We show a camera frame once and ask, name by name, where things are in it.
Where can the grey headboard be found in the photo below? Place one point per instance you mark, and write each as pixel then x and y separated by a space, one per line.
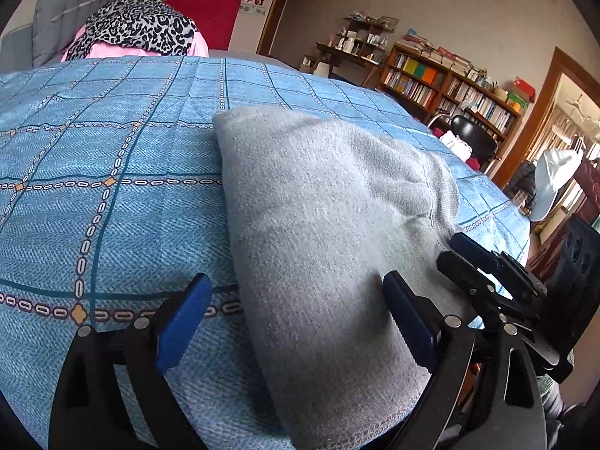
pixel 16 51

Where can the wooden bookshelf with books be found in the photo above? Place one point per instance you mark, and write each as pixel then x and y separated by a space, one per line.
pixel 450 89

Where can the white hat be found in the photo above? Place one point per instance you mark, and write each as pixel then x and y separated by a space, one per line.
pixel 553 183

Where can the white cloth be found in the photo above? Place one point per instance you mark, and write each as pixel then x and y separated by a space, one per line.
pixel 454 145

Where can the black chair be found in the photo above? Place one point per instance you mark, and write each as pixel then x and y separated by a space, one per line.
pixel 473 133

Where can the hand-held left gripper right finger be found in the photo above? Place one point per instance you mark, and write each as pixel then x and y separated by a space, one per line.
pixel 408 318

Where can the grey quilted cushion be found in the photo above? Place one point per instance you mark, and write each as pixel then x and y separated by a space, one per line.
pixel 56 18

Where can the wooden desk shelf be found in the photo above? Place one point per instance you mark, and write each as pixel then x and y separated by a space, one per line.
pixel 347 51

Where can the red box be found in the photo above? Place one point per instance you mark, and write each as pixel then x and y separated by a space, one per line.
pixel 522 89

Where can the pink blanket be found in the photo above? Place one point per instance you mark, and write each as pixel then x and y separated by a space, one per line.
pixel 117 50

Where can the wooden door frame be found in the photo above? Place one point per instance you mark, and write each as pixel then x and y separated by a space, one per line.
pixel 534 117

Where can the wall sticker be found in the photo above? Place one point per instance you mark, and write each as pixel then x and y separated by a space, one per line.
pixel 253 3

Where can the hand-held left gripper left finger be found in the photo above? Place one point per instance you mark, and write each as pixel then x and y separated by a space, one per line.
pixel 183 328

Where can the blue checked bedspread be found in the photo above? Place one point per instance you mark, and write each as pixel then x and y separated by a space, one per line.
pixel 93 150

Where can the leopard print cloth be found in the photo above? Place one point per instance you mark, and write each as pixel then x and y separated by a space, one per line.
pixel 136 23

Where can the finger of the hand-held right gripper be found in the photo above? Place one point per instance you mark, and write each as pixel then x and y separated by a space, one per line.
pixel 461 274
pixel 468 245

